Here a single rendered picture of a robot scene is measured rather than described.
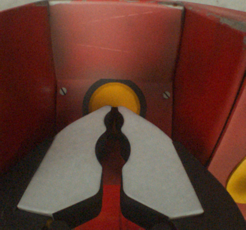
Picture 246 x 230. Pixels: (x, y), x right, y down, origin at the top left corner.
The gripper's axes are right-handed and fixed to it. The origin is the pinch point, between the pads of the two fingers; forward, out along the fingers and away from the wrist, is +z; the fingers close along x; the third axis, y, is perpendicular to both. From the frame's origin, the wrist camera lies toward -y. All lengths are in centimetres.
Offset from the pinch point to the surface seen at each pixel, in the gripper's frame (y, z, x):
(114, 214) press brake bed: 20.9, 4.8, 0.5
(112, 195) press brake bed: 20.6, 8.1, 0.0
